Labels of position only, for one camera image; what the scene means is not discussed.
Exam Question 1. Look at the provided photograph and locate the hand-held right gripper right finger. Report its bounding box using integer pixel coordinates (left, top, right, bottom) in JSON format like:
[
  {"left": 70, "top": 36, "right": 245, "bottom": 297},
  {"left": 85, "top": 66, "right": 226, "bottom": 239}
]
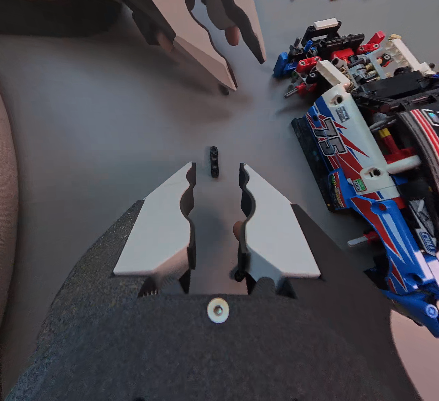
[{"left": 239, "top": 163, "right": 321, "bottom": 294}]

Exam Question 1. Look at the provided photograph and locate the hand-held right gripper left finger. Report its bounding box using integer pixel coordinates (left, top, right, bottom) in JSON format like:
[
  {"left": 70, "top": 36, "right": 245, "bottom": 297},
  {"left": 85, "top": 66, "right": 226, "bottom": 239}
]
[{"left": 113, "top": 162, "right": 197, "bottom": 293}]

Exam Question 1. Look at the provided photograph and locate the black thin connector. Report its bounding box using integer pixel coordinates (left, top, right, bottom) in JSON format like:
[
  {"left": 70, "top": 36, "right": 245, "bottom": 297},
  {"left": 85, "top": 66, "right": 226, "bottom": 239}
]
[{"left": 209, "top": 146, "right": 220, "bottom": 179}]

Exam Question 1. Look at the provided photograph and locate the toy race car model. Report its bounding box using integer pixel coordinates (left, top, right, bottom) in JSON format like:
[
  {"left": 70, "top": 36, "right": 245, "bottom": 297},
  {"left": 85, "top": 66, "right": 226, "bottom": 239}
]
[{"left": 273, "top": 19, "right": 439, "bottom": 328}]

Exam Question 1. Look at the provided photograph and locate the grey desk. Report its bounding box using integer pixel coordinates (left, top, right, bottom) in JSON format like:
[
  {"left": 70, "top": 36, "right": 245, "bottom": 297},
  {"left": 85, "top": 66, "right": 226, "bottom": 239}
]
[{"left": 0, "top": 0, "right": 439, "bottom": 401}]

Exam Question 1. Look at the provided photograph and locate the person's left hand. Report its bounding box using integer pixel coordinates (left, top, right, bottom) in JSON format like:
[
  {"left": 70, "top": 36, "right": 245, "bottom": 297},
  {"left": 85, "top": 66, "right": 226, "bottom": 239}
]
[{"left": 202, "top": 0, "right": 241, "bottom": 47}]

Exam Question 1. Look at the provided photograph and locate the black round pad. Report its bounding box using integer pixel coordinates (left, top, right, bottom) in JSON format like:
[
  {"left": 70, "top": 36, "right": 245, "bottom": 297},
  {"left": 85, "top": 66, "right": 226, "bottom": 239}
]
[{"left": 0, "top": 0, "right": 123, "bottom": 39}]

